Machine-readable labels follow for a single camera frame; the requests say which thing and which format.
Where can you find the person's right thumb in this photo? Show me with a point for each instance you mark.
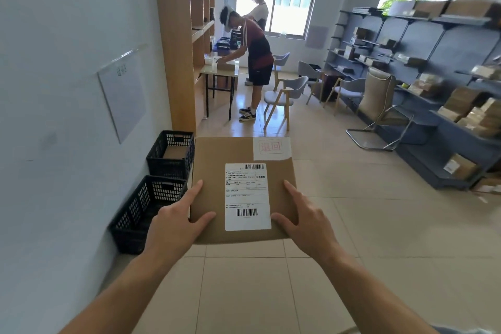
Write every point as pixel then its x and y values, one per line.
pixel 283 221

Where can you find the brown labelled cardboard parcel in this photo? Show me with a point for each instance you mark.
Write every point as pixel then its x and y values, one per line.
pixel 242 173

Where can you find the clear wall sign board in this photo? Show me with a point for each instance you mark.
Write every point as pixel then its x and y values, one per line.
pixel 122 94

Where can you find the wooden shelving unit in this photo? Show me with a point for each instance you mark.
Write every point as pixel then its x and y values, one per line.
pixel 184 32

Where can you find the beige cantilever office chair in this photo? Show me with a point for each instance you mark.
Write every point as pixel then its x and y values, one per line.
pixel 379 106

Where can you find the person's left thumb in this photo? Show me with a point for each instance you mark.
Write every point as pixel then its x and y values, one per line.
pixel 202 221

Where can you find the dark grey wall shelving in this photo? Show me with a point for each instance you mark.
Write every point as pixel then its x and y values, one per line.
pixel 430 71

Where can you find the dark brown small cabinet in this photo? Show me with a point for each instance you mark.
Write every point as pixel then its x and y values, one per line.
pixel 329 85

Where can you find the person's right hand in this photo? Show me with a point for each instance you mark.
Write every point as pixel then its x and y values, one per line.
pixel 312 224

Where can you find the small wooden work table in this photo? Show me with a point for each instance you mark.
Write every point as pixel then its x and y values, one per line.
pixel 219 79

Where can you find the person's right forearm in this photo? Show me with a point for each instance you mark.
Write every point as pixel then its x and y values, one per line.
pixel 375 290

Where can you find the group of cardboard boxes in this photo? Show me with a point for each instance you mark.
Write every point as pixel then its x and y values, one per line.
pixel 465 102

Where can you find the grey chair with wooden legs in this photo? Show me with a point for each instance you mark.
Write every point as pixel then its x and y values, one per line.
pixel 349 89
pixel 311 79
pixel 280 65
pixel 285 98

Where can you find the person's left hand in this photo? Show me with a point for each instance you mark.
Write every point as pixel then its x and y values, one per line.
pixel 171 224

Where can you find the person's left forearm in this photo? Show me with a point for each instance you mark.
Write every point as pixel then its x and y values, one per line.
pixel 117 290

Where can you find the black plastic crate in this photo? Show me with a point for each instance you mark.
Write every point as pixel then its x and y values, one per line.
pixel 145 212
pixel 171 154

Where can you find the cardboard box on table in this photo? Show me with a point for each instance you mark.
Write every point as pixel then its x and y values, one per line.
pixel 227 63

